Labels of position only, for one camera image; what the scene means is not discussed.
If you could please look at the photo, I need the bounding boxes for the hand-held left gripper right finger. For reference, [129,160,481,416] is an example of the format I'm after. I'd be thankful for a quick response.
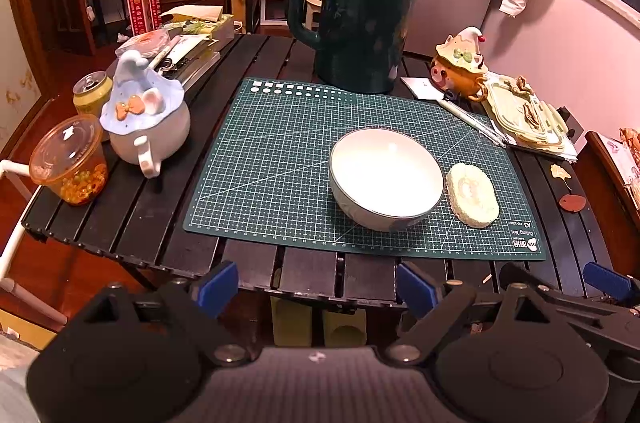
[385,262,556,366]

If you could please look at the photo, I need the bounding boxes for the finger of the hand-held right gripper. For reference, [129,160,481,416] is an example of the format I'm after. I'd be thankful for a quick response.
[582,262,640,304]
[500,263,640,321]

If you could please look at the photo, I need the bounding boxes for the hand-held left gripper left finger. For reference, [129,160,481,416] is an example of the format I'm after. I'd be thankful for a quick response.
[82,260,251,366]

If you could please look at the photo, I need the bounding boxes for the pale oval sponge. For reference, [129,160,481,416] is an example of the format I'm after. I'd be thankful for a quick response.
[445,162,500,229]

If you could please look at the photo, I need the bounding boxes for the white bowl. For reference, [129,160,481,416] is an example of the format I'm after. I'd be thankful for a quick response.
[328,128,445,232]

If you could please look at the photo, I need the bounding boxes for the pale yellow box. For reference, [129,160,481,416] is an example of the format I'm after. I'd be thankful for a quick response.
[270,295,315,348]
[322,305,368,348]

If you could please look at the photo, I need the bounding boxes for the brown round disc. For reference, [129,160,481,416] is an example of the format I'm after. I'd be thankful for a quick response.
[559,193,587,213]

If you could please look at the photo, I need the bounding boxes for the yellow leaf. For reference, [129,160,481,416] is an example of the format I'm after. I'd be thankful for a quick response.
[550,163,571,191]

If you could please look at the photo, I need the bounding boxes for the green cutting mat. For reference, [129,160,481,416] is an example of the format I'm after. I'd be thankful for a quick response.
[183,77,547,261]

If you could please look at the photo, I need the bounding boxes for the small brown figurine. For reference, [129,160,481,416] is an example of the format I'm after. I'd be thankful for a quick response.
[619,127,640,199]

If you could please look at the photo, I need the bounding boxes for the white mug with blue lid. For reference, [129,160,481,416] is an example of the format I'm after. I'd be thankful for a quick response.
[99,50,192,179]

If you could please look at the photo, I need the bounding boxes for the white pen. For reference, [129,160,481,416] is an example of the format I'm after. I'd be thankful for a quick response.
[436,98,507,148]

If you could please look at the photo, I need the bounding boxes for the clear plastic cup orange contents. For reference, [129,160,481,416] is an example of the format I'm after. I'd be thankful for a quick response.
[28,114,109,207]

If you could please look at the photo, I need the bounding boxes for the white paper card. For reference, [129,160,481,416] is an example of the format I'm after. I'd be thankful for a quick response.
[400,76,451,101]

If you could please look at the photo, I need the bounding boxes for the yellow drink can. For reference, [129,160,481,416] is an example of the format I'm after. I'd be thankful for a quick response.
[73,71,114,119]

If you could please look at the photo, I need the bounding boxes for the orange ceramic clown pot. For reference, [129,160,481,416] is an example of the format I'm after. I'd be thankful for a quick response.
[431,26,489,102]

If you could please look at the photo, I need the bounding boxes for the stack of books and papers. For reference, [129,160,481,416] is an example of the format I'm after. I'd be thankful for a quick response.
[115,4,236,84]

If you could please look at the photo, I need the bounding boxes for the round container orange lid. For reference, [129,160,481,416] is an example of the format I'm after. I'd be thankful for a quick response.
[116,30,171,59]

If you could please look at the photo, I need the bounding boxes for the dark green electric kettle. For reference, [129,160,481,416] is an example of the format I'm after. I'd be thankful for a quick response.
[286,0,429,95]

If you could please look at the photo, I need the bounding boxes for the red boxes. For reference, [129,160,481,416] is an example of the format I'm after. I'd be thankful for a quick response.
[125,0,163,36]

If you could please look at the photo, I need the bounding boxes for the white pipe frame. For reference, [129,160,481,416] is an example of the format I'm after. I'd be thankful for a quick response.
[0,158,68,326]

